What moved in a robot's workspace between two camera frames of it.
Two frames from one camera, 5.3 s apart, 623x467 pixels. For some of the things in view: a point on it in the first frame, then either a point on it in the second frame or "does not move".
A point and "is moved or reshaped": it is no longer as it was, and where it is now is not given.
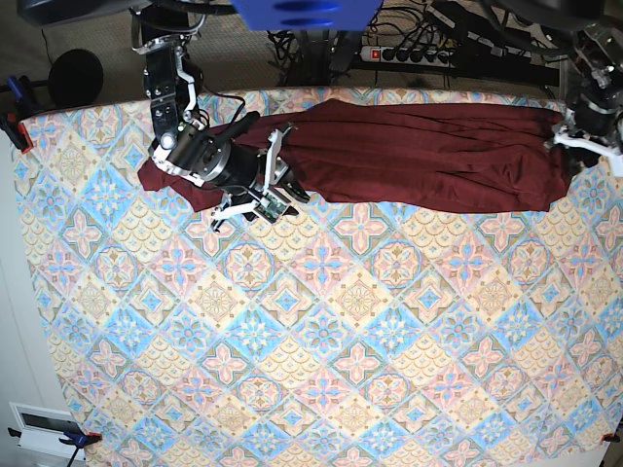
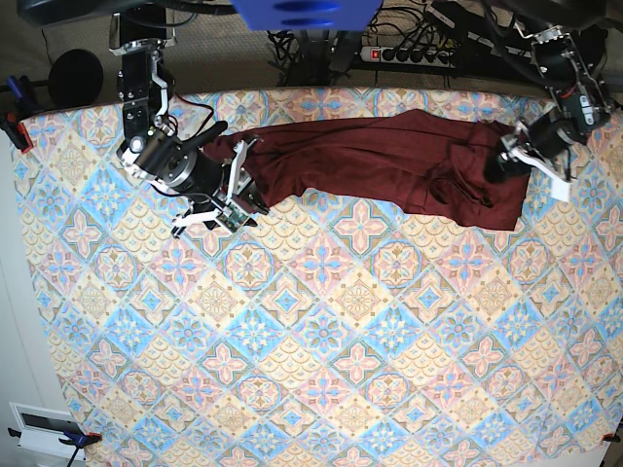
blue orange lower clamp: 78,439 does not move
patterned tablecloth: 334,335 does not move
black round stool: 75,79 does not move
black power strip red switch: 409,54 does not move
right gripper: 570,155 -> 544,137
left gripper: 251,169 -> 199,173
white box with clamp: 42,428 does not move
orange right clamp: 610,437 does not move
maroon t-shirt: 344,152 is moved or reshaped
